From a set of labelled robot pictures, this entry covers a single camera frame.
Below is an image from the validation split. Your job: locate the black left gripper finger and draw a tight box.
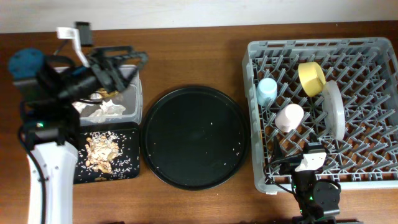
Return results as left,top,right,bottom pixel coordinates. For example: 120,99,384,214
118,58,147,92
96,45,148,62

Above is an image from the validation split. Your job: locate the gold foil wrapper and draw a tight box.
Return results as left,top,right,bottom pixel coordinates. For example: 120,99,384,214
90,88,119,100

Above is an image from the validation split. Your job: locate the white tissue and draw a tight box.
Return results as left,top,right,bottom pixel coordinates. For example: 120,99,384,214
88,100,126,123
72,101,87,113

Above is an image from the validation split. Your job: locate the food scraps and rice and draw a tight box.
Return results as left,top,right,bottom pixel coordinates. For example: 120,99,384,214
76,130,137,182

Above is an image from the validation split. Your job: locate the blue plastic cup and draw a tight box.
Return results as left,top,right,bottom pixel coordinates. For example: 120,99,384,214
256,78,277,106

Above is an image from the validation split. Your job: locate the pink plastic cup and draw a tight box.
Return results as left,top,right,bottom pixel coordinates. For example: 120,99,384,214
275,104,304,133

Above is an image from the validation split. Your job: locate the yellow bowl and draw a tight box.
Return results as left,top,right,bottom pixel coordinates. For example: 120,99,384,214
298,62,326,97

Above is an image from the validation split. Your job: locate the grey round plate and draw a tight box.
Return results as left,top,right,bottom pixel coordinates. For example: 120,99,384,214
322,80,346,141

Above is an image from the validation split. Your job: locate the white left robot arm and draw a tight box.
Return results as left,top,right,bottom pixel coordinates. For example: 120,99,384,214
8,46,148,223

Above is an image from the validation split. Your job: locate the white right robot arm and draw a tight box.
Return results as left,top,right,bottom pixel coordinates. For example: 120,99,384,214
263,133,341,224

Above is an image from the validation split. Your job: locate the clear plastic waste bin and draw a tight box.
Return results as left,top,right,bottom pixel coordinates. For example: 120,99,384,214
52,64,143,127

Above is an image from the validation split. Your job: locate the grey dishwasher rack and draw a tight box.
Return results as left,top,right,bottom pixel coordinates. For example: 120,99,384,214
242,37,397,194

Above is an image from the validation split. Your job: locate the black rectangular tray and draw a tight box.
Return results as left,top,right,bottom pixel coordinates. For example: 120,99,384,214
73,121,141,185

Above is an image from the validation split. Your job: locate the round black serving tray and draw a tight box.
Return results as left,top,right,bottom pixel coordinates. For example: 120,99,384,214
140,86,250,191

